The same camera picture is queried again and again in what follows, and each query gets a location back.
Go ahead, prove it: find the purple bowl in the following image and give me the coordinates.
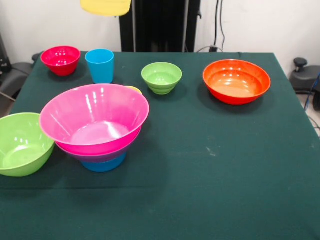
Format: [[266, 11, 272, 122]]
[[56, 139, 141, 164]]

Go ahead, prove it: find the blue cup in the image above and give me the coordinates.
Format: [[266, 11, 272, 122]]
[[84, 48, 115, 85]]

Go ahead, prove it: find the small pink-red bowl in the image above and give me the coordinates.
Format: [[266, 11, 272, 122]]
[[40, 45, 82, 77]]

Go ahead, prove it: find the blue bowl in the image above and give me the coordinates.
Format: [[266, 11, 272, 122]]
[[80, 152, 127, 173]]

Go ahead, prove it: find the orange-yellow cup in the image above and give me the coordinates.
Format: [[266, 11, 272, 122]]
[[124, 85, 143, 95]]

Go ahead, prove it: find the black wall cable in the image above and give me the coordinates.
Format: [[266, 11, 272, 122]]
[[213, 0, 227, 52]]

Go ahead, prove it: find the small green bowl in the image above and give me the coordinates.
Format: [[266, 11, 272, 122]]
[[141, 62, 183, 95]]

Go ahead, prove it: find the large green bowl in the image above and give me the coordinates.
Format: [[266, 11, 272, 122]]
[[0, 112, 56, 178]]

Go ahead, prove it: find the black grey floor stand base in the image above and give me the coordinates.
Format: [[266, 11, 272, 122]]
[[0, 52, 41, 101], [289, 57, 320, 95]]

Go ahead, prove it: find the large pink bowl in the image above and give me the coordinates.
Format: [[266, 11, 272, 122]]
[[39, 83, 150, 156]]

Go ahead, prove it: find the orange bowl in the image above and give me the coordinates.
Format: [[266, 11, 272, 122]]
[[202, 59, 272, 106]]

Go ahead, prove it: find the dark green table cloth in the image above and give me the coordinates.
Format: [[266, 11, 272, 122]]
[[0, 51, 320, 240]]

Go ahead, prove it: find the pale yellow translucent cup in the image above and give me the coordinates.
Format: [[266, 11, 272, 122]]
[[79, 0, 132, 18]]

